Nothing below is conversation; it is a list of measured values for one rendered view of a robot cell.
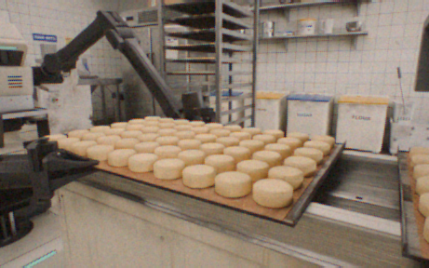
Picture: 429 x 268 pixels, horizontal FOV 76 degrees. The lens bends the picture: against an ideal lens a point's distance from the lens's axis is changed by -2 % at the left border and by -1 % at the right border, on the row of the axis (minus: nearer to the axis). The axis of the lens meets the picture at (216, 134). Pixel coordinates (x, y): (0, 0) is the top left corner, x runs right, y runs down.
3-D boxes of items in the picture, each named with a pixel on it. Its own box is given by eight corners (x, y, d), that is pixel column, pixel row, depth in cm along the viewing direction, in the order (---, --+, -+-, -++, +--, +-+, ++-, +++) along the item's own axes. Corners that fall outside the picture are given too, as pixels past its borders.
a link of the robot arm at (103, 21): (122, 3, 101) (100, 1, 93) (139, 38, 103) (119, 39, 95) (61, 56, 125) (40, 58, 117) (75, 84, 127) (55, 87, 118)
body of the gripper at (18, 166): (38, 145, 44) (-15, 147, 42) (46, 204, 46) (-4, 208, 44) (52, 136, 50) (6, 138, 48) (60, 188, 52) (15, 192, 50)
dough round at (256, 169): (231, 173, 45) (231, 161, 45) (257, 168, 47) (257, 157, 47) (247, 184, 41) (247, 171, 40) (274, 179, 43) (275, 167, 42)
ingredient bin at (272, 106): (240, 143, 417) (241, 92, 400) (256, 135, 471) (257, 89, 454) (275, 149, 392) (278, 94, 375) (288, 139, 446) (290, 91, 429)
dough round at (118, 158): (102, 166, 48) (101, 155, 48) (117, 157, 53) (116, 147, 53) (128, 167, 48) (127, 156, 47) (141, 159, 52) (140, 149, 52)
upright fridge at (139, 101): (216, 130, 509) (216, 11, 464) (187, 141, 433) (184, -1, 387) (157, 124, 577) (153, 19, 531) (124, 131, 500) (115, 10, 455)
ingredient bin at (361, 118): (331, 156, 356) (337, 96, 339) (340, 145, 409) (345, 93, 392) (380, 163, 328) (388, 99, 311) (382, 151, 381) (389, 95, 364)
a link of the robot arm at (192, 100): (185, 122, 106) (172, 128, 98) (179, 91, 103) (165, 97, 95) (213, 119, 100) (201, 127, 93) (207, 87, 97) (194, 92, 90)
